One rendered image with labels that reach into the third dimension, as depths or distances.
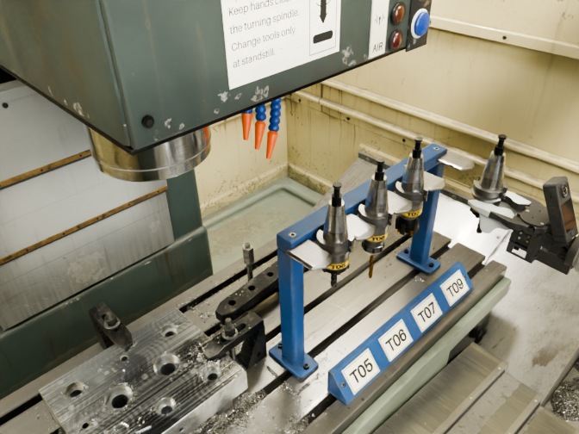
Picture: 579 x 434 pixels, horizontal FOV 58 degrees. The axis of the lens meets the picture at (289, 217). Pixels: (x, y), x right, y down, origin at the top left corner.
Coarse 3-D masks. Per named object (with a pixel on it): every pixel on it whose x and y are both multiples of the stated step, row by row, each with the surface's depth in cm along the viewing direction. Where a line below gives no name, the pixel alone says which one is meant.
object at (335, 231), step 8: (328, 208) 84; (336, 208) 83; (344, 208) 84; (328, 216) 85; (336, 216) 84; (344, 216) 85; (328, 224) 85; (336, 224) 85; (344, 224) 85; (328, 232) 86; (336, 232) 85; (344, 232) 86; (328, 240) 86; (336, 240) 86; (344, 240) 86
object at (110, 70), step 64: (0, 0) 53; (64, 0) 41; (128, 0) 39; (192, 0) 43; (0, 64) 64; (64, 64) 47; (128, 64) 41; (192, 64) 46; (320, 64) 57; (128, 128) 44; (192, 128) 49
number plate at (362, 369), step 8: (368, 352) 102; (360, 360) 100; (368, 360) 101; (352, 368) 99; (360, 368) 100; (368, 368) 101; (376, 368) 102; (344, 376) 98; (352, 376) 99; (360, 376) 100; (368, 376) 101; (352, 384) 98; (360, 384) 99; (352, 392) 98
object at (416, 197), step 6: (396, 186) 100; (426, 186) 100; (396, 192) 100; (402, 192) 98; (408, 192) 98; (414, 192) 98; (420, 192) 99; (426, 192) 99; (408, 198) 98; (414, 198) 98; (420, 198) 98; (426, 198) 100; (414, 204) 99
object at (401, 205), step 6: (390, 192) 100; (390, 198) 98; (396, 198) 98; (402, 198) 98; (390, 204) 97; (396, 204) 97; (402, 204) 97; (408, 204) 97; (396, 210) 95; (402, 210) 95; (408, 210) 96
